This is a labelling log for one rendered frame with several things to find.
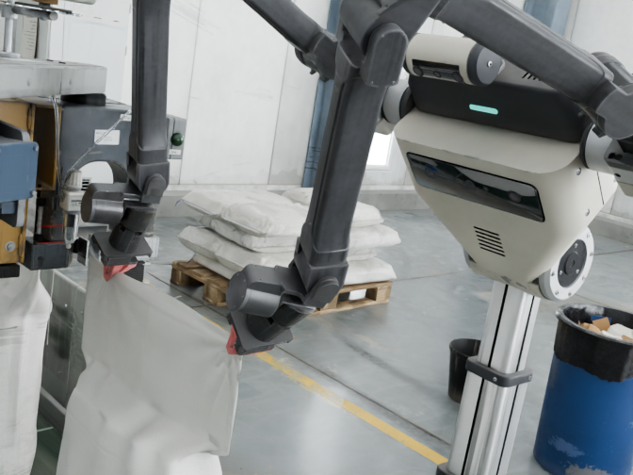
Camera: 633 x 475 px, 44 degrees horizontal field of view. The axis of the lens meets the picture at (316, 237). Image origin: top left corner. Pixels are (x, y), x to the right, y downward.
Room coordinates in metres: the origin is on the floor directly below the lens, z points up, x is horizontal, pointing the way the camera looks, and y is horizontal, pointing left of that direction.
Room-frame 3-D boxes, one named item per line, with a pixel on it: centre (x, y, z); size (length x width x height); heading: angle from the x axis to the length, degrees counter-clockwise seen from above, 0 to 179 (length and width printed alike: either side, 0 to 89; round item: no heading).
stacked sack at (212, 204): (4.72, 0.51, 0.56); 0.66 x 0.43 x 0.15; 133
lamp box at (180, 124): (1.70, 0.36, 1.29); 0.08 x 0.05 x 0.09; 45
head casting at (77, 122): (1.68, 0.54, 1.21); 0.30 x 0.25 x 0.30; 45
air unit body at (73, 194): (1.48, 0.48, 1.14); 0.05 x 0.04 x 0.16; 135
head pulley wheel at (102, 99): (1.60, 0.52, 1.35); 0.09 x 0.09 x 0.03
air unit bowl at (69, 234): (1.47, 0.48, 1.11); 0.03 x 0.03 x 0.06
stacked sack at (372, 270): (4.89, -0.21, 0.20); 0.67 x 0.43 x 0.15; 135
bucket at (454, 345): (3.58, -0.87, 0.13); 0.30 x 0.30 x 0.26
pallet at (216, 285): (4.81, 0.16, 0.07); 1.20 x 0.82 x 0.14; 137
